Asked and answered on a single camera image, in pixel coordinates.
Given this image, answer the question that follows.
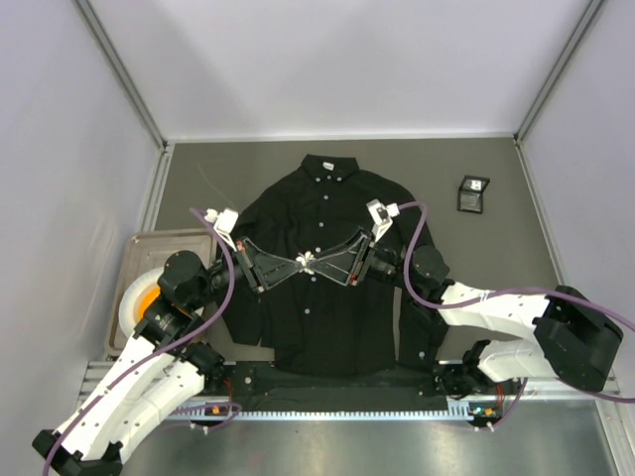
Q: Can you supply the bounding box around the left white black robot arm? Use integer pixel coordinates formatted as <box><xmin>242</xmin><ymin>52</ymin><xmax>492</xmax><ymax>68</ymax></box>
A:
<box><xmin>33</xmin><ymin>239</ymin><xmax>314</xmax><ymax>475</ymax></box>

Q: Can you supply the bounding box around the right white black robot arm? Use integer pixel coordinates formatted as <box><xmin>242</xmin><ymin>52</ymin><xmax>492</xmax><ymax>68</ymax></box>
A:
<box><xmin>297</xmin><ymin>230</ymin><xmax>623</xmax><ymax>394</ymax></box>

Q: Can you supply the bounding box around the black button-up shirt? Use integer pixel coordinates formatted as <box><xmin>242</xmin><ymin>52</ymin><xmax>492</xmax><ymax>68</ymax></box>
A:
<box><xmin>223</xmin><ymin>155</ymin><xmax>446</xmax><ymax>377</ymax></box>

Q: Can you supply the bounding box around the grey metal tray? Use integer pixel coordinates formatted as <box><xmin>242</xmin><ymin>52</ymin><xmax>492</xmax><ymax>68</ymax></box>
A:
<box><xmin>105</xmin><ymin>229</ymin><xmax>216</xmax><ymax>356</ymax></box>

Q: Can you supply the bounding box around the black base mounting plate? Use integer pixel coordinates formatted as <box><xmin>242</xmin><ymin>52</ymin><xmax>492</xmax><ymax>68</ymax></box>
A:
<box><xmin>197</xmin><ymin>362</ymin><xmax>525</xmax><ymax>412</ymax></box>

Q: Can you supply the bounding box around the white bowl orange inside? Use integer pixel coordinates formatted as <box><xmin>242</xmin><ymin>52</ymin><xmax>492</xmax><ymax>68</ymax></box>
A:
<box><xmin>118</xmin><ymin>268</ymin><xmax>163</xmax><ymax>338</ymax></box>

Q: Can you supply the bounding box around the small black open box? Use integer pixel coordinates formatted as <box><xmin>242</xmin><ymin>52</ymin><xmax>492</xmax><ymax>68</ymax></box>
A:
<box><xmin>456</xmin><ymin>176</ymin><xmax>491</xmax><ymax>214</ymax></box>

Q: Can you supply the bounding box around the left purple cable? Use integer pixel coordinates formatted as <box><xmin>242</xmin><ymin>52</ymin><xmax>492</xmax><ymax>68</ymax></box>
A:
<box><xmin>39</xmin><ymin>206</ymin><xmax>244</xmax><ymax>476</ymax></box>

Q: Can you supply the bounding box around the purple cable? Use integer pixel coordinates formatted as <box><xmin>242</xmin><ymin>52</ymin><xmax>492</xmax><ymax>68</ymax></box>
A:
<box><xmin>39</xmin><ymin>206</ymin><xmax>244</xmax><ymax>476</ymax></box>
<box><xmin>394</xmin><ymin>200</ymin><xmax>635</xmax><ymax>433</ymax></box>

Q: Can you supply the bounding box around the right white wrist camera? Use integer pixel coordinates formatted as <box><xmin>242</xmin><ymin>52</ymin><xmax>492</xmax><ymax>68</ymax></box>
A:
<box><xmin>366</xmin><ymin>199</ymin><xmax>400</xmax><ymax>243</ymax></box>

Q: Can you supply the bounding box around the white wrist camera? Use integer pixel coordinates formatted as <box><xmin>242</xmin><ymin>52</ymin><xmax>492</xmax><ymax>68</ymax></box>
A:
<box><xmin>203</xmin><ymin>208</ymin><xmax>239</xmax><ymax>250</ymax></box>
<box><xmin>366</xmin><ymin>199</ymin><xmax>400</xmax><ymax>243</ymax></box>

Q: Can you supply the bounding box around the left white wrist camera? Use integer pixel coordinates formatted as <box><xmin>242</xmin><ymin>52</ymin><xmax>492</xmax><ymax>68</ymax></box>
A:
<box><xmin>203</xmin><ymin>208</ymin><xmax>239</xmax><ymax>250</ymax></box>

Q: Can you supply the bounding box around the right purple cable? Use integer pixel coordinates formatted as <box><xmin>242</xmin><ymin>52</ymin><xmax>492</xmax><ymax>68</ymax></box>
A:
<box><xmin>394</xmin><ymin>200</ymin><xmax>635</xmax><ymax>433</ymax></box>

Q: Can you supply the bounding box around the grey slotted cable duct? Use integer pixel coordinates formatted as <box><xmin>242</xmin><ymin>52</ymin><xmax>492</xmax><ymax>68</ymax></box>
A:
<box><xmin>167</xmin><ymin>401</ymin><xmax>501</xmax><ymax>421</ymax></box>

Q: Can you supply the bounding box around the aluminium frame rail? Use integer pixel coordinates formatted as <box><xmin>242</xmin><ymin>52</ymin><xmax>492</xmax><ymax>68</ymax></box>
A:
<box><xmin>77</xmin><ymin>361</ymin><xmax>597</xmax><ymax>403</ymax></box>

